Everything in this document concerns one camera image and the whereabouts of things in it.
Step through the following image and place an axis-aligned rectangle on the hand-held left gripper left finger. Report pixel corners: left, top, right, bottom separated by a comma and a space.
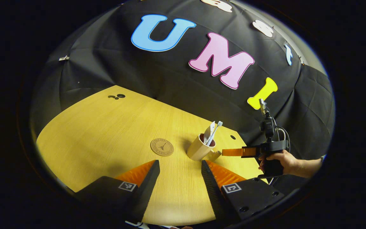
75, 160, 160, 223

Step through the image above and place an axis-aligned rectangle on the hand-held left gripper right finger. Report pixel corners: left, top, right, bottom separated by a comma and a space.
201, 160, 287, 223

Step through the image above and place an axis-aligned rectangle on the light blue toothbrush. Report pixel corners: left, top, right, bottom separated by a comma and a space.
206, 121, 223, 147

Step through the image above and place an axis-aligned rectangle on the white toothpaste tube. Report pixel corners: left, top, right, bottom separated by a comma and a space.
203, 121, 216, 144

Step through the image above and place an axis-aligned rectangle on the beige cup with handle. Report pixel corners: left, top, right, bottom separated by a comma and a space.
187, 134, 222, 162

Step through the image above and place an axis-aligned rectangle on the round brown coaster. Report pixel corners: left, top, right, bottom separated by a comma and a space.
150, 138, 174, 157

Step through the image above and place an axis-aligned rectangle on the wooden desktop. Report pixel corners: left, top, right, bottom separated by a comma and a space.
36, 85, 266, 226

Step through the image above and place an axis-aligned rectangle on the black backdrop cloth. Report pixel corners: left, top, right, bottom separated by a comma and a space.
29, 0, 336, 191

